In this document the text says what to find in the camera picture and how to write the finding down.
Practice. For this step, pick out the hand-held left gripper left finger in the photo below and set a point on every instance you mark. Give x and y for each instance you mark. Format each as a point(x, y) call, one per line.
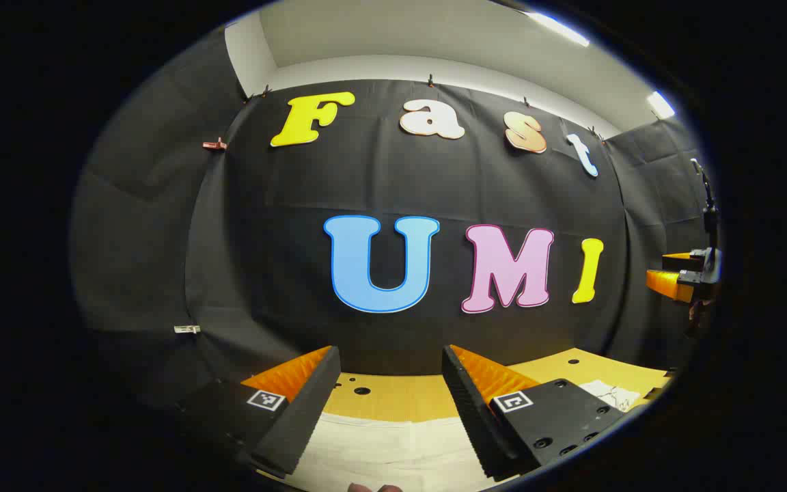
point(301, 417)

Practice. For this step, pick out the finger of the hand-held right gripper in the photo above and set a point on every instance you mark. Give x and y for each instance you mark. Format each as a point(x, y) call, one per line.
point(670, 283)
point(680, 260)

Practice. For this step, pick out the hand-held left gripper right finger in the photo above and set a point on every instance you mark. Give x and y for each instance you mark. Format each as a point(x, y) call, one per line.
point(475, 424)

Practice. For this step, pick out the white jeans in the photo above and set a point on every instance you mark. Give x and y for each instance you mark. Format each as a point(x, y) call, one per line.
point(393, 451)

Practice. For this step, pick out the white metal clip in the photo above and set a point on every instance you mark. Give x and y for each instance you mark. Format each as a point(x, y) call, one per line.
point(186, 329)

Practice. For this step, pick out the black backdrop cloth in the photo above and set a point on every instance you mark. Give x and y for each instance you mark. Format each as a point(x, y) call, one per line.
point(284, 273)

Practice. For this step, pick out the ceiling light panel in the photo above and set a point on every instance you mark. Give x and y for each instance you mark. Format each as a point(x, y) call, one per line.
point(660, 104)
point(559, 29)

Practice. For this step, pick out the copper cloth clip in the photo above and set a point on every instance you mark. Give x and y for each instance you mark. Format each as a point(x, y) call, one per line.
point(214, 144)

